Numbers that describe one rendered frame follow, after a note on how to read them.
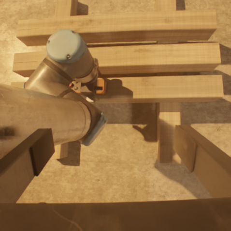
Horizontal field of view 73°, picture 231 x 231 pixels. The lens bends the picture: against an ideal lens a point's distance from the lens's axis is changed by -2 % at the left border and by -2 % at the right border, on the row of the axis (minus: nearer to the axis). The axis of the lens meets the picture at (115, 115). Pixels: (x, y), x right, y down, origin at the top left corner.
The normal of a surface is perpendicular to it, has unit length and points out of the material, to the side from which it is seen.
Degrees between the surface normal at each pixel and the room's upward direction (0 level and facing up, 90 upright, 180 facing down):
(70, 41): 5
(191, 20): 0
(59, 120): 85
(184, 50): 0
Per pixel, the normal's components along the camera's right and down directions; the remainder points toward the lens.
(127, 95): -0.11, -0.12
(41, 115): 0.95, -0.23
